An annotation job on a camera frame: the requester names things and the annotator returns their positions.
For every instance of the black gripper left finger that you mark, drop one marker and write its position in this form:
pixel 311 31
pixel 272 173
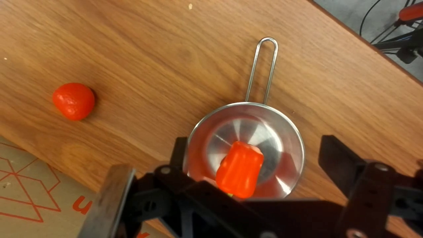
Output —
pixel 177 159

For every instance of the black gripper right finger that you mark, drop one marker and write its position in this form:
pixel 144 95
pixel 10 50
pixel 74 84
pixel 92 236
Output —
pixel 341 165

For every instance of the orange bell pepper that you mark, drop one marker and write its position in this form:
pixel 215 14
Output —
pixel 239 170

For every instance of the silver metal pan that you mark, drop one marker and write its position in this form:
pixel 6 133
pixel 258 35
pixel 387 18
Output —
pixel 254 124

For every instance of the wooden table top board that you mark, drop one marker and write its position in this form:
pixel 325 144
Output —
pixel 157 67

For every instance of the red tomato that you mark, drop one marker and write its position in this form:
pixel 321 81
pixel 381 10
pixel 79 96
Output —
pixel 74 101

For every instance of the brown cardboard sheet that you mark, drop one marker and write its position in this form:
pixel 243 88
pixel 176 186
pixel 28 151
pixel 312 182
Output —
pixel 36 200

